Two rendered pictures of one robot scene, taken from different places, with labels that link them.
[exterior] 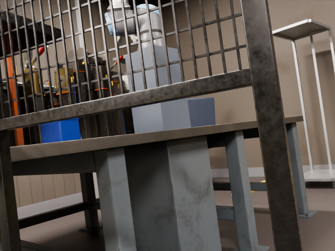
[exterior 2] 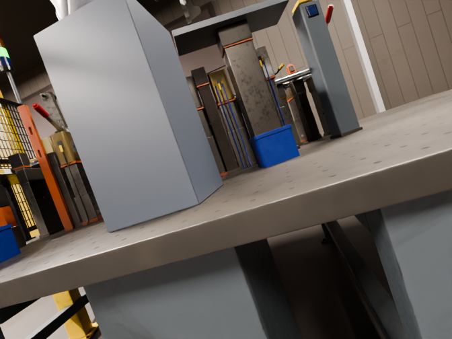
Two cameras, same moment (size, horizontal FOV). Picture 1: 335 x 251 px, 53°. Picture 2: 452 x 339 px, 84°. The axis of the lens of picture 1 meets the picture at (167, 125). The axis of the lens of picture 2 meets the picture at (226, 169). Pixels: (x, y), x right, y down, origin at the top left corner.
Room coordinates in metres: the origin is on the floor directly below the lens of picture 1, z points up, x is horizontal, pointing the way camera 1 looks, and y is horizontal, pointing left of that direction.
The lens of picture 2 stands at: (1.50, -0.54, 0.76)
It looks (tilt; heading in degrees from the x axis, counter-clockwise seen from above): 3 degrees down; 61
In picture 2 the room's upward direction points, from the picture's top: 20 degrees counter-clockwise
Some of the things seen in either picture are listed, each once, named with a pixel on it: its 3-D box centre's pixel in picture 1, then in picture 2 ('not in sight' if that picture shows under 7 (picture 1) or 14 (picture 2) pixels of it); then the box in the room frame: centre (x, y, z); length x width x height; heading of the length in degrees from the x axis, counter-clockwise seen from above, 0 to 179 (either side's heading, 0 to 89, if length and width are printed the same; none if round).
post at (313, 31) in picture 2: not in sight; (325, 72); (2.28, 0.01, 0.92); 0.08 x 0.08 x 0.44; 65
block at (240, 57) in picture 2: not in sight; (253, 95); (2.04, 0.12, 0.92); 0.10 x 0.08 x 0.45; 155
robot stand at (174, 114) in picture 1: (158, 91); (142, 120); (1.64, 0.02, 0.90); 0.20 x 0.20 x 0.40; 48
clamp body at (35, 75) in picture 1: (39, 108); (76, 179); (1.48, 0.56, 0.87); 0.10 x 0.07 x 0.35; 65
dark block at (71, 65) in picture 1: (80, 101); not in sight; (1.68, 0.42, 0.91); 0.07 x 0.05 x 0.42; 65
